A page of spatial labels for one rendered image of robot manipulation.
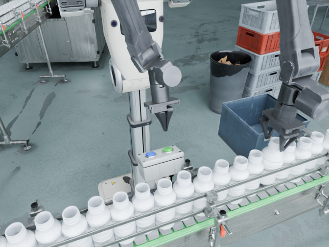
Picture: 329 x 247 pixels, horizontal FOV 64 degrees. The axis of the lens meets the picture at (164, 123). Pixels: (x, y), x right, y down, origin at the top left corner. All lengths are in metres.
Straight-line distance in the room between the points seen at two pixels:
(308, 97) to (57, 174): 2.17
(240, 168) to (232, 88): 2.22
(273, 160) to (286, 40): 0.35
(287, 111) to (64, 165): 2.14
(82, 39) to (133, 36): 3.58
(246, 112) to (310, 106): 0.96
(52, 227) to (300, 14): 0.75
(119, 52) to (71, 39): 3.25
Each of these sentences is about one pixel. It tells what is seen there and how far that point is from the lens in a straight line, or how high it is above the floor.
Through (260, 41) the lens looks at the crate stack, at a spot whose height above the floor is 0.80.
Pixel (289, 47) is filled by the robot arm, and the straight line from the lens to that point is 0.71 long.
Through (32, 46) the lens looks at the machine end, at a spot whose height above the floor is 0.37.
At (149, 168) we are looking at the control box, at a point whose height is 1.10.
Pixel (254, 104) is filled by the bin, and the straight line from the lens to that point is 1.63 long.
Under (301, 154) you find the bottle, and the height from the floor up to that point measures 1.13.
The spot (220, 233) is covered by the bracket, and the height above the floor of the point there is 1.04.
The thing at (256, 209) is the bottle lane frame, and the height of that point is 0.97.
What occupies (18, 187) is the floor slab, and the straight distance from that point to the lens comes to 2.55.
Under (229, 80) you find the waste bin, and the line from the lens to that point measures 2.91.
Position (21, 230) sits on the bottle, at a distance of 0.69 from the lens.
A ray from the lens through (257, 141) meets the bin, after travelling 1.31.
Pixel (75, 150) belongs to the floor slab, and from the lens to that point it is 2.72.
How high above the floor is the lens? 1.68
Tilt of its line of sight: 35 degrees down
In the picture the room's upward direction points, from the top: straight up
